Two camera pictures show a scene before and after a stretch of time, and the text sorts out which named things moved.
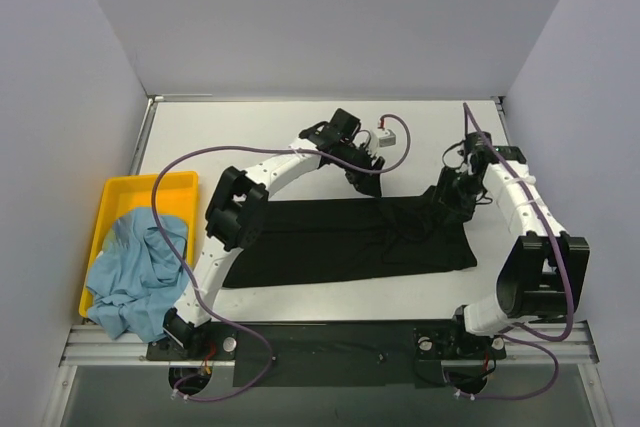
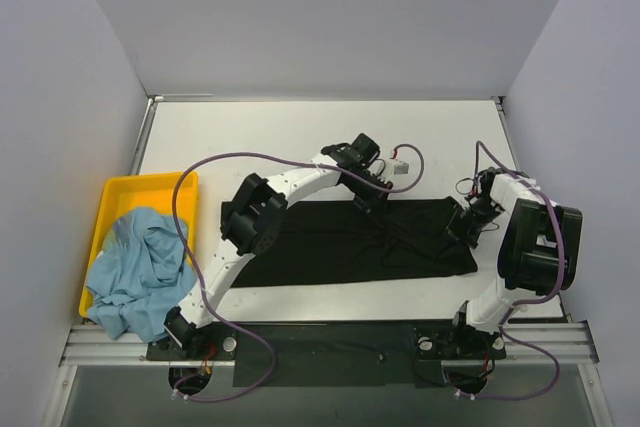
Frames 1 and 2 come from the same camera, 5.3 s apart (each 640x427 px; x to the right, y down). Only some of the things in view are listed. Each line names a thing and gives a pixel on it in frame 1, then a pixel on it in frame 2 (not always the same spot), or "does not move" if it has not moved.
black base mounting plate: (331, 355) does not move
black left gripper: (365, 167) to (370, 198)
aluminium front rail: (568, 344) does not move
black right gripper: (451, 198) to (458, 229)
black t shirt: (302, 240) does not move
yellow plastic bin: (177, 196) does not move
